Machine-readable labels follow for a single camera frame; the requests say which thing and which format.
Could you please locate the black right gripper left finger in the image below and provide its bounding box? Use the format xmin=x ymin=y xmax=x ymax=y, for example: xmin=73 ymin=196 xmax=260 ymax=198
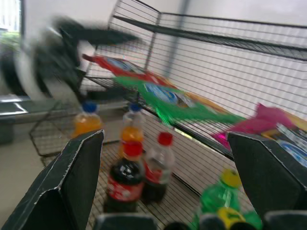
xmin=0 ymin=129 xmax=106 ymax=230

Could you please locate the orange snack bag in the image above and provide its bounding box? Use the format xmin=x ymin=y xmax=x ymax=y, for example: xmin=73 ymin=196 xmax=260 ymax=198
xmin=167 ymin=82 xmax=232 ymax=115

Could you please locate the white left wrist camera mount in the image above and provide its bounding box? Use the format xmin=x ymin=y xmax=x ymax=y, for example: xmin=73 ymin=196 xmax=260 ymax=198
xmin=13 ymin=28 xmax=57 ymax=100

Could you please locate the green snack bag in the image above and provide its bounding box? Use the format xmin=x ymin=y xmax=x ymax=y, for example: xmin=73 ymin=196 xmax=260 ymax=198
xmin=114 ymin=75 xmax=246 ymax=127

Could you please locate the blue and black snack bag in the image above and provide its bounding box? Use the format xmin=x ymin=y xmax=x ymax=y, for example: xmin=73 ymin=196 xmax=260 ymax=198
xmin=275 ymin=122 xmax=307 ymax=169

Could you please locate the cola bottle red cap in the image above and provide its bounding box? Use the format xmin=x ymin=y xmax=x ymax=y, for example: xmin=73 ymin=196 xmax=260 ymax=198
xmin=104 ymin=140 xmax=146 ymax=214
xmin=141 ymin=131 xmax=176 ymax=205

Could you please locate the black wire shelf rack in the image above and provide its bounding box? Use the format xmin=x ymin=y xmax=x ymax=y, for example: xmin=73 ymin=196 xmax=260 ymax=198
xmin=76 ymin=0 xmax=307 ymax=163

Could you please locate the black wire basket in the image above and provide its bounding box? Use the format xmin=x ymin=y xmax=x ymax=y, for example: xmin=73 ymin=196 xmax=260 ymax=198
xmin=29 ymin=100 xmax=261 ymax=230

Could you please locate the window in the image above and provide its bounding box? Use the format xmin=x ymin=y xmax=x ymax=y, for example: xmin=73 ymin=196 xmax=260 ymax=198
xmin=0 ymin=0 xmax=26 ymax=57

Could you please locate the red snack bag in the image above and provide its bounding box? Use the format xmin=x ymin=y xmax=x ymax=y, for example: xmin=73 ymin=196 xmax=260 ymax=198
xmin=83 ymin=54 xmax=178 ymax=90

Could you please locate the pink snack bag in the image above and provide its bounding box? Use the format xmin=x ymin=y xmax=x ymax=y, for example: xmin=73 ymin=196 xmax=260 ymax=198
xmin=212 ymin=102 xmax=297 ymax=150

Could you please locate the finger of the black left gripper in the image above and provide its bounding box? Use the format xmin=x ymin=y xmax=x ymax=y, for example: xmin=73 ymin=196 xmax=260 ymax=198
xmin=71 ymin=23 xmax=143 ymax=46
xmin=64 ymin=64 xmax=88 ymax=105

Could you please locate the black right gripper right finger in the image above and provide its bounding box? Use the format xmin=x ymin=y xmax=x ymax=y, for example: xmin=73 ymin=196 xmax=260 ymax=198
xmin=227 ymin=132 xmax=307 ymax=216

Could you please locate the yellow snack bag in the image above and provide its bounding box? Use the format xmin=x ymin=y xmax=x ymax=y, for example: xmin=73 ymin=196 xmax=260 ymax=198
xmin=261 ymin=112 xmax=307 ymax=141

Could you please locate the green soda bottle yellow cap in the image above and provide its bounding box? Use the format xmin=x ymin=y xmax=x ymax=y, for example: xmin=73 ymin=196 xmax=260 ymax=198
xmin=189 ymin=206 xmax=264 ymax=230
xmin=199 ymin=168 xmax=243 ymax=214

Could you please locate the orange soda bottle blue cap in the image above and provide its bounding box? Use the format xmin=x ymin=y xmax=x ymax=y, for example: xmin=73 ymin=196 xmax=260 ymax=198
xmin=71 ymin=100 xmax=104 ymax=140
xmin=119 ymin=103 xmax=146 ymax=150

